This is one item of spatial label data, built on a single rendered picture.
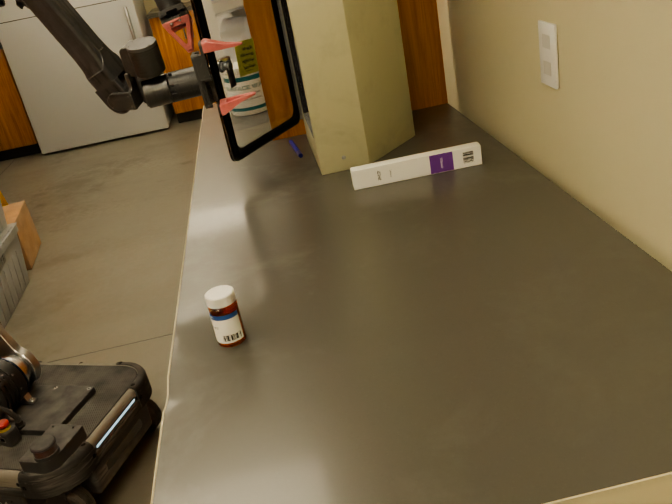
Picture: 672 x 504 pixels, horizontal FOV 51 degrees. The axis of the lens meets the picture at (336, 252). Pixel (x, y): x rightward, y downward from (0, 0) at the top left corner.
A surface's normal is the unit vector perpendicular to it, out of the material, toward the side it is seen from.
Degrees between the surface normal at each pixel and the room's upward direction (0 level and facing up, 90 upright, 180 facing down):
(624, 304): 0
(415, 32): 90
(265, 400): 0
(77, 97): 90
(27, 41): 90
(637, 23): 90
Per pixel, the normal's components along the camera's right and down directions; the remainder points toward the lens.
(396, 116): 0.79, 0.13
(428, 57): 0.14, 0.40
